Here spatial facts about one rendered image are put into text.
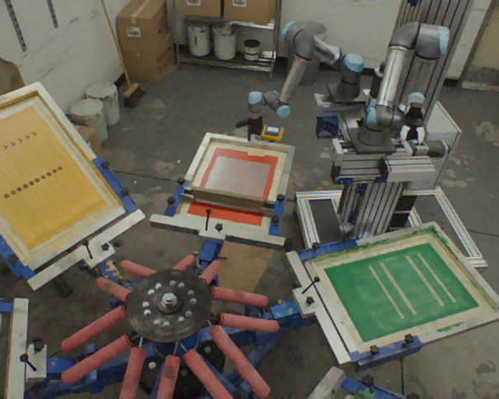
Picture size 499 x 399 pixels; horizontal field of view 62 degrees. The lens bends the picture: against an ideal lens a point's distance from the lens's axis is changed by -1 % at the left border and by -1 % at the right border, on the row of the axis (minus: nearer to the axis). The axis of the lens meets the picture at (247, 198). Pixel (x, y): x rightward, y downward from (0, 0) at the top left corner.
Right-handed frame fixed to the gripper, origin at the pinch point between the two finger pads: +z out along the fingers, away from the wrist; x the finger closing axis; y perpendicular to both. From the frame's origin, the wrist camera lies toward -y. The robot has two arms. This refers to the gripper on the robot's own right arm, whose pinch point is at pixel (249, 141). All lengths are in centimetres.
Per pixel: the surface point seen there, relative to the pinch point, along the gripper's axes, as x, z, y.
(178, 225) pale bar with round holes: -85, -6, -19
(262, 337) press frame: -133, -4, 33
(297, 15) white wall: 309, 32, -5
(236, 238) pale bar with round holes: -85, -4, 11
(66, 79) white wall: 106, 39, -200
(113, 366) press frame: -158, -4, -21
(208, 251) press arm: -97, -6, 0
